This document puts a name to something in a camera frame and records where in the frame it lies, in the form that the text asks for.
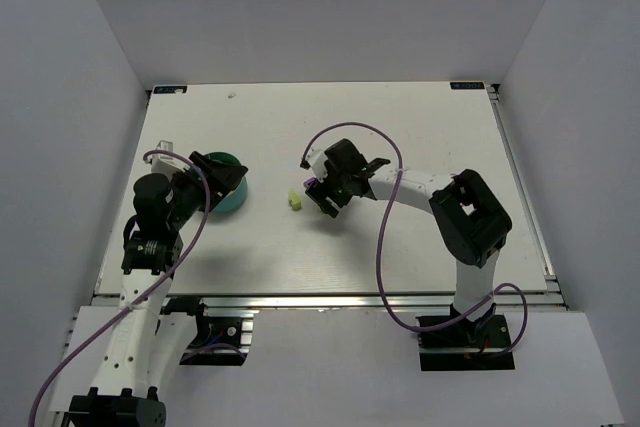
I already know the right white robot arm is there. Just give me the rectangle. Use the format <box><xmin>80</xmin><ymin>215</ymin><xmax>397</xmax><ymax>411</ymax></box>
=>
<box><xmin>300</xmin><ymin>139</ymin><xmax>512</xmax><ymax>333</ymax></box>

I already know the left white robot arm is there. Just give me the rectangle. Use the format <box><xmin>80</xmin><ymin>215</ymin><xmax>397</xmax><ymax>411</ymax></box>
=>
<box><xmin>68</xmin><ymin>149</ymin><xmax>248</xmax><ymax>426</ymax></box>

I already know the teal divided round container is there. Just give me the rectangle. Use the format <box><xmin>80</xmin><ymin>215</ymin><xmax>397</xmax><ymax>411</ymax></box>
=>
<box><xmin>205</xmin><ymin>151</ymin><xmax>248</xmax><ymax>215</ymax></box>

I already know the purple hollow lego brick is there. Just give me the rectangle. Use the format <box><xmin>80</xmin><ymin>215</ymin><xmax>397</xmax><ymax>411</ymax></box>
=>
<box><xmin>303</xmin><ymin>177</ymin><xmax>320</xmax><ymax>189</ymax></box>

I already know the light green lego brick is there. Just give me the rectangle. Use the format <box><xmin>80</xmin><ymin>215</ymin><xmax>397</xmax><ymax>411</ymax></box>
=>
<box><xmin>287</xmin><ymin>189</ymin><xmax>302</xmax><ymax>211</ymax></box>

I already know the left blue corner label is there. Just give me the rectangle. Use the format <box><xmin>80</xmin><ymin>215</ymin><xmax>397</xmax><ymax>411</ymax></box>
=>
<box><xmin>152</xmin><ymin>85</ymin><xmax>188</xmax><ymax>95</ymax></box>

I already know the blue corner label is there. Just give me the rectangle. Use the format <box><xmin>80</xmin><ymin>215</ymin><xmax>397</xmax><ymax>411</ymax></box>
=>
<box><xmin>449</xmin><ymin>81</ymin><xmax>485</xmax><ymax>90</ymax></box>
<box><xmin>152</xmin><ymin>85</ymin><xmax>188</xmax><ymax>95</ymax></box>

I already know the right blue corner label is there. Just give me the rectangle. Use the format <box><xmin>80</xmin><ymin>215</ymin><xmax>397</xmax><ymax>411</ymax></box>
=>
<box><xmin>449</xmin><ymin>81</ymin><xmax>485</xmax><ymax>90</ymax></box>

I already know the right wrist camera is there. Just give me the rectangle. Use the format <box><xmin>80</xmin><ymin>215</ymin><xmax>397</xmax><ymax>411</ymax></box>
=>
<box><xmin>300</xmin><ymin>148</ymin><xmax>328</xmax><ymax>182</ymax></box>

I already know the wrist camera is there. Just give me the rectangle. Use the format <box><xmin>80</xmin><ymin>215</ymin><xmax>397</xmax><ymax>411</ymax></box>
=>
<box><xmin>147</xmin><ymin>140</ymin><xmax>189</xmax><ymax>180</ymax></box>
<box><xmin>300</xmin><ymin>148</ymin><xmax>328</xmax><ymax>182</ymax></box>

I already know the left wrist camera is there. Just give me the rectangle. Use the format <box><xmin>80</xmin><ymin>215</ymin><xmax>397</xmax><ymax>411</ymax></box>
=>
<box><xmin>147</xmin><ymin>140</ymin><xmax>189</xmax><ymax>180</ymax></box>

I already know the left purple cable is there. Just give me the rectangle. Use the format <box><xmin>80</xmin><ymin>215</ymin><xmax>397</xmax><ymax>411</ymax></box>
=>
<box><xmin>30</xmin><ymin>149</ymin><xmax>249</xmax><ymax>427</ymax></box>

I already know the purple cable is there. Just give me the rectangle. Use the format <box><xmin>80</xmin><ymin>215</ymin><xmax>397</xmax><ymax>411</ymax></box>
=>
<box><xmin>30</xmin><ymin>149</ymin><xmax>249</xmax><ymax>427</ymax></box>
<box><xmin>299</xmin><ymin>121</ymin><xmax>529</xmax><ymax>356</ymax></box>

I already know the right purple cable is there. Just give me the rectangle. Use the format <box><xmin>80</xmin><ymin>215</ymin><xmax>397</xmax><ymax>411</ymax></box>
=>
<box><xmin>299</xmin><ymin>121</ymin><xmax>529</xmax><ymax>356</ymax></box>

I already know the aluminium table rail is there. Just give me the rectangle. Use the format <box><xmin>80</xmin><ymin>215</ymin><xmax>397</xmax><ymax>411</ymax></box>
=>
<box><xmin>94</xmin><ymin>276</ymin><xmax>566</xmax><ymax>312</ymax></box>

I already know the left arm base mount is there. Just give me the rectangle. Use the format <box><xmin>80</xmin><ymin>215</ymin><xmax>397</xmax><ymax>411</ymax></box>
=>
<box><xmin>162</xmin><ymin>297</ymin><xmax>246</xmax><ymax>366</ymax></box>

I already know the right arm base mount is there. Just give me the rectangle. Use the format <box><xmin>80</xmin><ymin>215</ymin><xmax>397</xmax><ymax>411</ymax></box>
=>
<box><xmin>418</xmin><ymin>310</ymin><xmax>515</xmax><ymax>372</ymax></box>

